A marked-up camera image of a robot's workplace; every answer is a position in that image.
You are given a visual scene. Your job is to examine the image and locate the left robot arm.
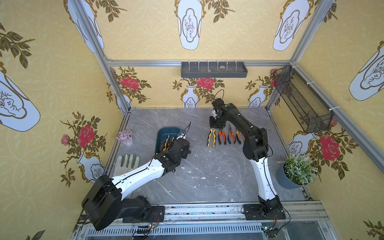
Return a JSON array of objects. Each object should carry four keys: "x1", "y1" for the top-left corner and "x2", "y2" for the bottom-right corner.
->
[{"x1": 82, "y1": 139, "x2": 191, "y2": 231}]

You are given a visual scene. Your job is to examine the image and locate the teal plastic storage box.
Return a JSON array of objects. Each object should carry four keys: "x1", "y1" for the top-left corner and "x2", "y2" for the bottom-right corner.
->
[{"x1": 155, "y1": 127, "x2": 181, "y2": 154}]

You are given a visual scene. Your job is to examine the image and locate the pink flower pot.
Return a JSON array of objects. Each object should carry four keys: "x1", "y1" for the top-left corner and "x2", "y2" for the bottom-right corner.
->
[{"x1": 116, "y1": 130, "x2": 133, "y2": 146}]

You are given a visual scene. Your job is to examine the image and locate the orange black pliers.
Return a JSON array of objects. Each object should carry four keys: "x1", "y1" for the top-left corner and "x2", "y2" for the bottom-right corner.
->
[{"x1": 227, "y1": 124, "x2": 237, "y2": 144}]

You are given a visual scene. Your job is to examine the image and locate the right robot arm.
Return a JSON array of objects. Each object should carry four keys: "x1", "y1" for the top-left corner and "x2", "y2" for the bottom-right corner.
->
[{"x1": 210, "y1": 99, "x2": 286, "y2": 220}]

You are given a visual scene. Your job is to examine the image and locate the black wire mesh basket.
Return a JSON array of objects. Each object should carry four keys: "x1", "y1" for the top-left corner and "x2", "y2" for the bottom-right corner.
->
[{"x1": 274, "y1": 66, "x2": 333, "y2": 134}]

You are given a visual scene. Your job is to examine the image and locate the yellow black pliers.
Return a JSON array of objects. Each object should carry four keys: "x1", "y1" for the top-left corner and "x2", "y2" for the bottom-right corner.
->
[{"x1": 236, "y1": 128, "x2": 245, "y2": 145}]

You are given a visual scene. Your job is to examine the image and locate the white green work glove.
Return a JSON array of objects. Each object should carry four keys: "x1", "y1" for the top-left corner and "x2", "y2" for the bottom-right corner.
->
[{"x1": 112, "y1": 154, "x2": 140, "y2": 177}]

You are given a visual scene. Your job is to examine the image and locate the grey wall shelf tray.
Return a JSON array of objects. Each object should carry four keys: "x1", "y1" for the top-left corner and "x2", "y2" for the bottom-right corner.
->
[{"x1": 181, "y1": 61, "x2": 249, "y2": 78}]

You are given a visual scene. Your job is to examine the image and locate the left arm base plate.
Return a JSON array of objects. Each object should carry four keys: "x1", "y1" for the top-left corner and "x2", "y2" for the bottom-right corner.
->
[{"x1": 133, "y1": 206, "x2": 165, "y2": 224}]

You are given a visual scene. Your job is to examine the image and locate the aluminium front rail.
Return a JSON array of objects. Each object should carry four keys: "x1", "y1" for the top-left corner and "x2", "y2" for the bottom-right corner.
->
[{"x1": 71, "y1": 201, "x2": 339, "y2": 240}]

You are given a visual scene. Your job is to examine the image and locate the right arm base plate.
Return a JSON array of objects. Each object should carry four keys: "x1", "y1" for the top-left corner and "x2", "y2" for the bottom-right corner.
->
[{"x1": 243, "y1": 204, "x2": 287, "y2": 221}]

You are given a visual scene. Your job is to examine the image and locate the orange grey pliers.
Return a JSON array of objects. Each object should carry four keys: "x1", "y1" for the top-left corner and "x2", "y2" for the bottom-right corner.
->
[{"x1": 218, "y1": 129, "x2": 227, "y2": 145}]

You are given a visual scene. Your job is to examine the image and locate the green potted plant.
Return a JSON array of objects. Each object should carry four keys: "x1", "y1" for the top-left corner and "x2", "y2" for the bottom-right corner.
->
[{"x1": 276, "y1": 154, "x2": 318, "y2": 189}]

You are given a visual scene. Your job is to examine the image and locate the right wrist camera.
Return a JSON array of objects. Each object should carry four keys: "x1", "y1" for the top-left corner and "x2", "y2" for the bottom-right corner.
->
[{"x1": 212, "y1": 98, "x2": 225, "y2": 118}]

